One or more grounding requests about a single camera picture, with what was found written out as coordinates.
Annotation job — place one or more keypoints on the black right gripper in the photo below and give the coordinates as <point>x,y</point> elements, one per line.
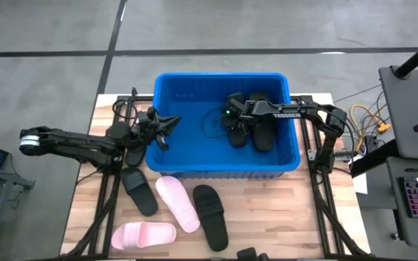
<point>252,110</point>

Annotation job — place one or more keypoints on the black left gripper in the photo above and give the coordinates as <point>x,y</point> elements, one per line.
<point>146,127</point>

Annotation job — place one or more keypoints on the black rubber slide sandal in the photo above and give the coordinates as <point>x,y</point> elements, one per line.
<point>238,139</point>
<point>210,217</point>
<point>264,136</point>
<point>135,157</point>
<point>140,192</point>

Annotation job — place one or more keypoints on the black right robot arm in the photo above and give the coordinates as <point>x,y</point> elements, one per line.
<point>303,110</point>

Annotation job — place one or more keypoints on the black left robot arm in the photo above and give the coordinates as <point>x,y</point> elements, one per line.
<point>71,143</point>

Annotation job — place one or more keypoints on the blue plastic bin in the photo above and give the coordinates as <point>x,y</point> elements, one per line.
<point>191,152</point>

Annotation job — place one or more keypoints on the black desk crossbar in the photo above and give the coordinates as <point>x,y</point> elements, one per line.
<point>374,159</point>

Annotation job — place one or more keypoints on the white paper sheet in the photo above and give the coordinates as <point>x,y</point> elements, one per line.
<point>360,185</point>

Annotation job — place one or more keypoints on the grey desk panel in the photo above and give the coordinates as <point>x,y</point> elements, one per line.
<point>408,116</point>

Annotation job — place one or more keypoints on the black slanted pole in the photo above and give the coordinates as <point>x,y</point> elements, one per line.
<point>417,56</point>

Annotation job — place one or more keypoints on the grey keyboard desk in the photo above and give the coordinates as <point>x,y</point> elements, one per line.
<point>394,224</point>

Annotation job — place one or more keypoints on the black aluminium table frame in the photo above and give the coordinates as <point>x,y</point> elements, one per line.
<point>102,203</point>
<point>325,210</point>

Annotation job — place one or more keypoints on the black table-level camera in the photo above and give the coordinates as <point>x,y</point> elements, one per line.
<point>250,254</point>

